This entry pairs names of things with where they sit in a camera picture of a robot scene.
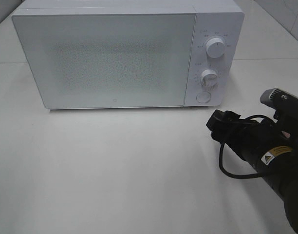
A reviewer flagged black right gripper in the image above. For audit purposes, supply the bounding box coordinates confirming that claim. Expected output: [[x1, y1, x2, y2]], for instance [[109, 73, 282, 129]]
[[206, 110, 280, 158]]

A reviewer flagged round white door button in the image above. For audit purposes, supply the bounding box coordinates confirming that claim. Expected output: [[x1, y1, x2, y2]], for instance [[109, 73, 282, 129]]
[[196, 91, 211, 103]]

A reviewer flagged white microwave door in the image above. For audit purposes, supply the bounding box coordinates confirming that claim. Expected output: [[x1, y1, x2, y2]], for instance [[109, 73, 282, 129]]
[[12, 14, 195, 109]]

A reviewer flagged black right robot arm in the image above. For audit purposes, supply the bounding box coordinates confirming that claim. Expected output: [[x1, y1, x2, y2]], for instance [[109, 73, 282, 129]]
[[206, 110, 298, 234]]

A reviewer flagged lower white timer knob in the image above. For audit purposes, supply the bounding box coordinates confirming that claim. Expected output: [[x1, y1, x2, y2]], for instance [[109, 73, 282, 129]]
[[201, 69, 218, 87]]

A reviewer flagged upper white power knob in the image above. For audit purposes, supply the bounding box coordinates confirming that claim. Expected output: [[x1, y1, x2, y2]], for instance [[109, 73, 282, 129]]
[[205, 36, 226, 59]]

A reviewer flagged white microwave oven body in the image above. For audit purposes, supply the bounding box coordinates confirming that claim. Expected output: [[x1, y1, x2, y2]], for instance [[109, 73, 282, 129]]
[[12, 0, 244, 109]]

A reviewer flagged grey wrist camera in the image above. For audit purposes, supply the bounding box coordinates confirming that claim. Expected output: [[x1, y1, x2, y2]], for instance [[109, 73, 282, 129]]
[[260, 88, 298, 120]]

